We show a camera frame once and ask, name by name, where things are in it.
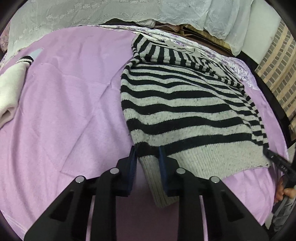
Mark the black grey striped knit sweater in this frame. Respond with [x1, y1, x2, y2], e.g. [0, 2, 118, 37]
[121, 34, 271, 208]

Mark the person's right hand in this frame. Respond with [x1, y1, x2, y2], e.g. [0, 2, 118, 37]
[274, 177, 296, 203]

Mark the lilac fleece blanket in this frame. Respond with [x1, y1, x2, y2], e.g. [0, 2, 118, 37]
[1, 27, 288, 240]

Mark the beige checked curtain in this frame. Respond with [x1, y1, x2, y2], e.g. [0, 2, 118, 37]
[255, 21, 295, 132]

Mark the purple floral bed sheet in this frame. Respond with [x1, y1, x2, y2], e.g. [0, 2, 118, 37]
[98, 25, 259, 90]

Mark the white ribbed knit garment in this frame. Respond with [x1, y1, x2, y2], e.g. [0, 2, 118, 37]
[0, 56, 34, 128]

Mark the white lace cloth cover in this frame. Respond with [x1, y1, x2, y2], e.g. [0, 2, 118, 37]
[6, 0, 252, 58]

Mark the light blue paper piece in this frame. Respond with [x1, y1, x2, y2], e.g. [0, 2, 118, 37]
[29, 48, 44, 60]

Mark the brown wooden furniture under cover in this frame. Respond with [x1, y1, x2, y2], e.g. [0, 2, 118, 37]
[155, 22, 234, 57]

